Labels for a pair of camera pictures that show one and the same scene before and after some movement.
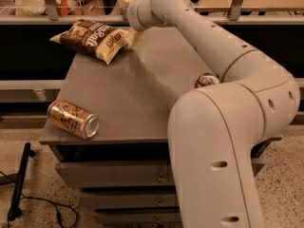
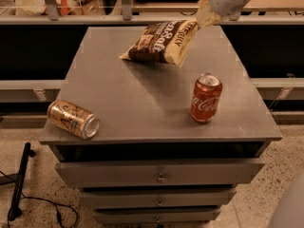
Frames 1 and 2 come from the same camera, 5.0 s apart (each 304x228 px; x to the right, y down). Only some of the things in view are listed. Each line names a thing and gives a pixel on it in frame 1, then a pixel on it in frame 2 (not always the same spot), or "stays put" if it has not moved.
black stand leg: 14,214 stays put
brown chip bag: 94,40 -> 165,41
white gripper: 133,12 -> 220,1
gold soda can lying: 73,118 stays put
